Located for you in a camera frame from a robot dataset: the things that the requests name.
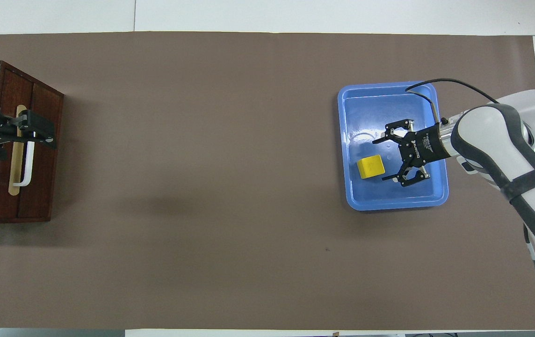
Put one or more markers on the brown table mat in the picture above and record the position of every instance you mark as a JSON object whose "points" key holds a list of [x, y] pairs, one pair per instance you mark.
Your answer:
{"points": [[202, 187]]}

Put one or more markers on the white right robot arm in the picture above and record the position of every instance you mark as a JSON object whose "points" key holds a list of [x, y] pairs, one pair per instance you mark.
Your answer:
{"points": [[520, 159]]}

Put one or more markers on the yellow cube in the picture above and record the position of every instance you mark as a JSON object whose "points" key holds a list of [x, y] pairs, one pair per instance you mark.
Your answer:
{"points": [[370, 166]]}

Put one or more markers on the blue plastic tray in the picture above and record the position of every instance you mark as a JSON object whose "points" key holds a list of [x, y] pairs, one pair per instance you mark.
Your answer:
{"points": [[375, 196]]}

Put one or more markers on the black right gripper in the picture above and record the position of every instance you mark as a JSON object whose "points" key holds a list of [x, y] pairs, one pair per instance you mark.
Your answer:
{"points": [[424, 145]]}

